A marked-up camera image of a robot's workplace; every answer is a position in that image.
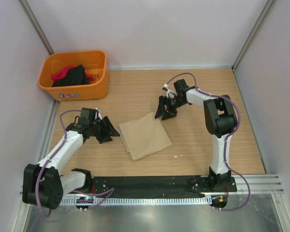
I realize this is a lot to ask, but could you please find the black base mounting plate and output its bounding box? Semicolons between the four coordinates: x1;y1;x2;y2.
92;175;237;199

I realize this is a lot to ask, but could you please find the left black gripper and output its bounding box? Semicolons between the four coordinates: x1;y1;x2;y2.
89;116;119;144

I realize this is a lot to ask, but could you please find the aluminium frame rail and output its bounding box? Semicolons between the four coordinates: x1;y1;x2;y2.
19;175;285;197

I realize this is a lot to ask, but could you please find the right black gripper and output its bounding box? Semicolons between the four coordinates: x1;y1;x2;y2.
155;96;186;121

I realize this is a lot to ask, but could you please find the beige t shirt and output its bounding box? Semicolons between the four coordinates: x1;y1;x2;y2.
118;112;173;161

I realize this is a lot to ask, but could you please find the orange plastic basket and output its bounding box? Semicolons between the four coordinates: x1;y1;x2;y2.
38;50;110;102

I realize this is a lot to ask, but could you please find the white slotted cable duct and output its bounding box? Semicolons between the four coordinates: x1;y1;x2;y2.
60;195;212;206

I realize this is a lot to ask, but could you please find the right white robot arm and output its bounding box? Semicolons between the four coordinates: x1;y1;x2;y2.
155;79;238;191

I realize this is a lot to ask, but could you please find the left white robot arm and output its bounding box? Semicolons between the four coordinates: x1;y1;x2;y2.
22;108;120;210

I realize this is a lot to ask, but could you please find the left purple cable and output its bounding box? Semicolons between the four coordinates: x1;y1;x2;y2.
35;109;116;218

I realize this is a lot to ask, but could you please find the red t shirt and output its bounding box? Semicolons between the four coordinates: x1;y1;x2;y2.
50;67;95;84

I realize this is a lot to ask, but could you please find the black t shirt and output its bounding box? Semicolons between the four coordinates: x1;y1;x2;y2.
50;65;90;88

